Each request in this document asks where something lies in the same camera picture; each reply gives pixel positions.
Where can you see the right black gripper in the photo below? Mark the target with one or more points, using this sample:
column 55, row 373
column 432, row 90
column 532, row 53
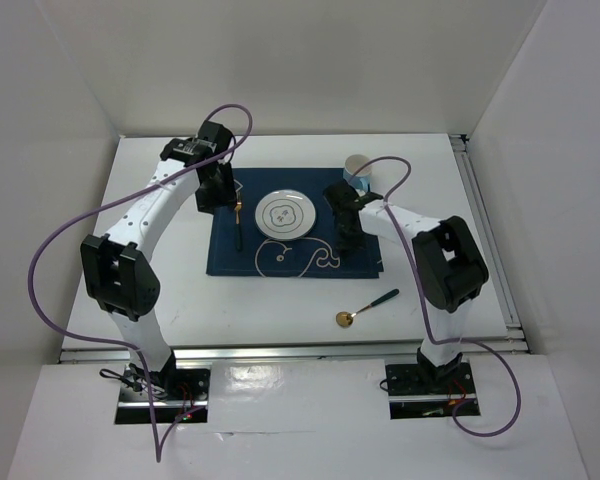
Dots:
column 351, row 244

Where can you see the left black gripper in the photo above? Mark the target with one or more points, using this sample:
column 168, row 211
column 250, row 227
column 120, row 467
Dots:
column 227, row 195

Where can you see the gold fork green handle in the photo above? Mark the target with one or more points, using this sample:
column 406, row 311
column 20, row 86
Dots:
column 238, row 240

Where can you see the white and blue mug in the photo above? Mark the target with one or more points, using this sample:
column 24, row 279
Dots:
column 357, row 172

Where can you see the blue fish placemat cloth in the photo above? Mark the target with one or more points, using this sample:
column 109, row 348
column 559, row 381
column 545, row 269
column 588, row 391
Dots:
column 312, row 256

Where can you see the white plate with rings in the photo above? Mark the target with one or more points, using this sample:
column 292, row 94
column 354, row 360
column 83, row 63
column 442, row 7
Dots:
column 285, row 215

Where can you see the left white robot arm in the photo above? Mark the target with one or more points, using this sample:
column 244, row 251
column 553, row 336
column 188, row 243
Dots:
column 116, row 264

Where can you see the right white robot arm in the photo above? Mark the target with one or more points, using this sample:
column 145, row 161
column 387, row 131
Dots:
column 448, row 268

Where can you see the gold spoon green handle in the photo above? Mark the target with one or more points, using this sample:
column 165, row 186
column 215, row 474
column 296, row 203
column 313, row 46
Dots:
column 346, row 319

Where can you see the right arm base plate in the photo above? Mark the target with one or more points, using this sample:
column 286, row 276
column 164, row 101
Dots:
column 411, row 397

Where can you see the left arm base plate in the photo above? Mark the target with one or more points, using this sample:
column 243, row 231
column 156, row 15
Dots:
column 187, row 396

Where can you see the aluminium front rail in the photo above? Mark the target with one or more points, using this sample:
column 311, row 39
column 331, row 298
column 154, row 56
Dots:
column 275, row 353

